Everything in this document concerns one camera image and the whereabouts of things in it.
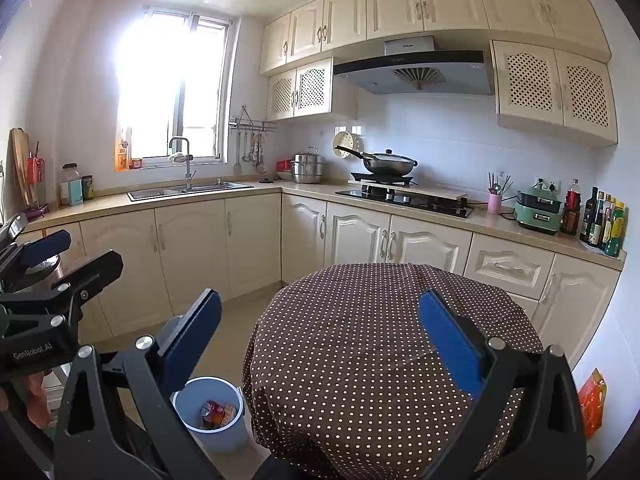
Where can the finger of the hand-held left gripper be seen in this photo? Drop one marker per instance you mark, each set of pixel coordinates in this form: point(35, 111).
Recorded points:
point(45, 247)
point(95, 270)

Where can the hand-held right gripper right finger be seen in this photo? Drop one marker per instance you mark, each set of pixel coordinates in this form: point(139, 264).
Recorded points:
point(450, 340)

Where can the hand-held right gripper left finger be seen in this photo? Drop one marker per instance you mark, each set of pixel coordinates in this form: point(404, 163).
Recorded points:
point(192, 335)

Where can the orange snack packet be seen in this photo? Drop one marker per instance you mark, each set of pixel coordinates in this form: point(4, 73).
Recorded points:
point(217, 412)

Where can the light blue plastic bin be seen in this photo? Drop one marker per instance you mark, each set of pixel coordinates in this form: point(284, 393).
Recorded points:
point(225, 437)

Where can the person's left hand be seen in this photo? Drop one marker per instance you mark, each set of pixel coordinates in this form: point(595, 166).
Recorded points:
point(39, 397)

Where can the purple board rack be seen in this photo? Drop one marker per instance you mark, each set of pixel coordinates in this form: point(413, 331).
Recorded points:
point(37, 211)

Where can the teal box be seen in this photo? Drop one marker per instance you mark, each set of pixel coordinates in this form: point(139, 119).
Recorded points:
point(75, 192)

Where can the dark small jar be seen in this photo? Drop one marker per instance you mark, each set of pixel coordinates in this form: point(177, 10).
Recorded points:
point(87, 187)

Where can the red hanging utensil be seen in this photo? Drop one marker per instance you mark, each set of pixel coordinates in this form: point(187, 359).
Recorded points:
point(37, 170)

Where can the glass storage jar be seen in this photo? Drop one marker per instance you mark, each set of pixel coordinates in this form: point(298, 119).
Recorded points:
point(70, 172)

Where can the wooden cutting boards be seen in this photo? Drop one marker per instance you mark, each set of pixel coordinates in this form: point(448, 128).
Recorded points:
point(20, 165)

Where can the cream base cabinets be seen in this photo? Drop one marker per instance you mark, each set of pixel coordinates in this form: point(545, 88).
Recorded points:
point(200, 245)

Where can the round polka dot table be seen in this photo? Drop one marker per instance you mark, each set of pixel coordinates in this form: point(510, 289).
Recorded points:
point(360, 350)

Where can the steel kitchen sink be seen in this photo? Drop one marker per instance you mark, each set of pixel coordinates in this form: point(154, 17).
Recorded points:
point(165, 192)

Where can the orange bottle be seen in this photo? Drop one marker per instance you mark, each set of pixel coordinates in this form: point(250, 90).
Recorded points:
point(122, 157)

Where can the chrome sink faucet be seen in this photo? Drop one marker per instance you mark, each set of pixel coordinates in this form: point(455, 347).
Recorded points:
point(187, 165)

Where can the black gas stove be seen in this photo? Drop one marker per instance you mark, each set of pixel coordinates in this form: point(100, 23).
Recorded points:
point(415, 202)

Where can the pink utensil holder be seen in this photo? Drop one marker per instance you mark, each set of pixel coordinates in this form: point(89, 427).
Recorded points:
point(495, 204)

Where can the green electric cooker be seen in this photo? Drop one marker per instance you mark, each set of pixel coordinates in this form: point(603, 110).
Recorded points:
point(537, 212)

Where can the orange shopping bag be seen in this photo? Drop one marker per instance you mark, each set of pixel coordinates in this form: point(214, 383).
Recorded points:
point(592, 402)

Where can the bunch of chopsticks and spoons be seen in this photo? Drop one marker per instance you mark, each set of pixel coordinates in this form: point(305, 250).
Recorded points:
point(497, 185)

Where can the beige kitchen countertop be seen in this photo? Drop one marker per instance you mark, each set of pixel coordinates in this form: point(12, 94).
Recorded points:
point(300, 190)

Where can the dark sauce bottle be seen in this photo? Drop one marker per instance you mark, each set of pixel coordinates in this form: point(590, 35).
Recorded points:
point(597, 227)

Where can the steel wok with lid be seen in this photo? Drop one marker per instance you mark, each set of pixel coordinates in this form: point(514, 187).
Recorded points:
point(390, 162)

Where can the small red container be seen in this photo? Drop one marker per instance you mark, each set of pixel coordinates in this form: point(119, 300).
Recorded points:
point(284, 166)

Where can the pale label condiment bottle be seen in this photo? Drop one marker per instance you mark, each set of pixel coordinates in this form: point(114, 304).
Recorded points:
point(607, 225)

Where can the kitchen window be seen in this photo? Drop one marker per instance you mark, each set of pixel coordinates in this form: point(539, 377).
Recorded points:
point(170, 85)

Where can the steel steamer pot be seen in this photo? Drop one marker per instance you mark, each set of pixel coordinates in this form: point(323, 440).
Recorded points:
point(307, 167)

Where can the pale yellow colander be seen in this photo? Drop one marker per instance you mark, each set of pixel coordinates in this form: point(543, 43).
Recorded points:
point(345, 141)

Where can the small cream lattice cabinet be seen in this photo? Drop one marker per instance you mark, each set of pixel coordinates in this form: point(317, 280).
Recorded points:
point(305, 90)

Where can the wide cream lattice cabinet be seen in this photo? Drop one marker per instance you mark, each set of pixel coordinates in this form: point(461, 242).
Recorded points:
point(555, 90)

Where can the range hood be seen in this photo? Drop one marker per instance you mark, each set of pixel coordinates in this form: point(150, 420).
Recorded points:
point(380, 72)

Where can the cream upper cabinet row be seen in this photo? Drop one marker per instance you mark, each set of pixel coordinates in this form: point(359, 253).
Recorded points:
point(425, 5)

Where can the white wall socket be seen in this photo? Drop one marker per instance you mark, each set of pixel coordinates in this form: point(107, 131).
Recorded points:
point(545, 183)

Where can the wall utensil rack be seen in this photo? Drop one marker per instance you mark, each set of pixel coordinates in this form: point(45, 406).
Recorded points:
point(252, 135)

